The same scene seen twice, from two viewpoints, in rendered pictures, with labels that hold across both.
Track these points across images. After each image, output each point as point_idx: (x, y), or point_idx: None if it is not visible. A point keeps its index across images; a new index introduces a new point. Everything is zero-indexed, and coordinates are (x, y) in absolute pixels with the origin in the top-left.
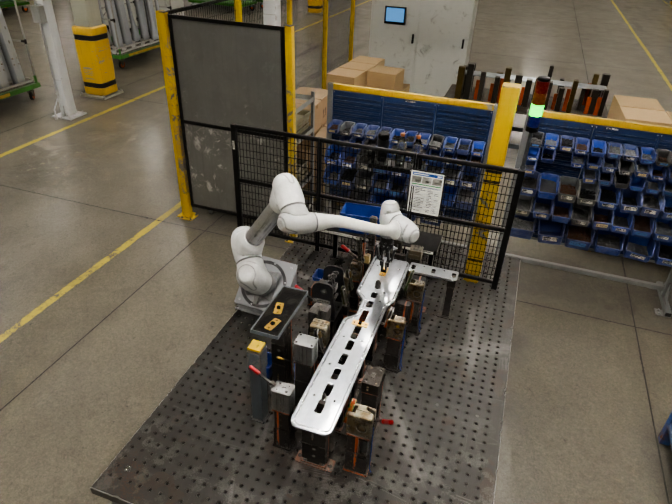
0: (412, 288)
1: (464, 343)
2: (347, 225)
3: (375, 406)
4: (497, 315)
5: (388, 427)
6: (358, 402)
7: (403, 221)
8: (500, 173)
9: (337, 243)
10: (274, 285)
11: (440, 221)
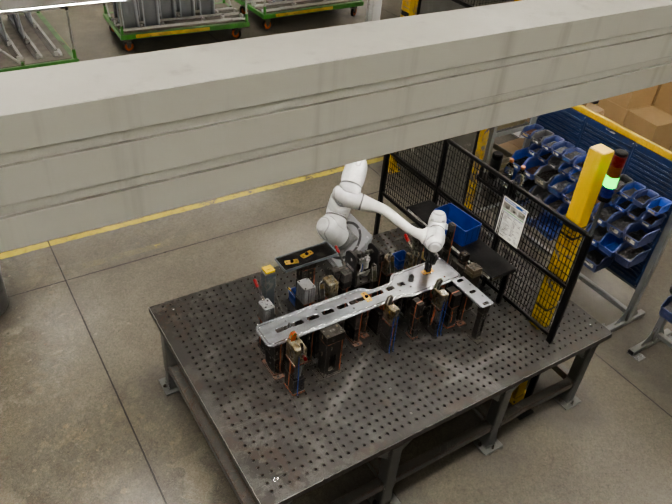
0: (435, 294)
1: (464, 364)
2: (387, 215)
3: (325, 354)
4: (522, 362)
5: (339, 380)
6: None
7: (432, 231)
8: (574, 230)
9: None
10: (348, 244)
11: (518, 254)
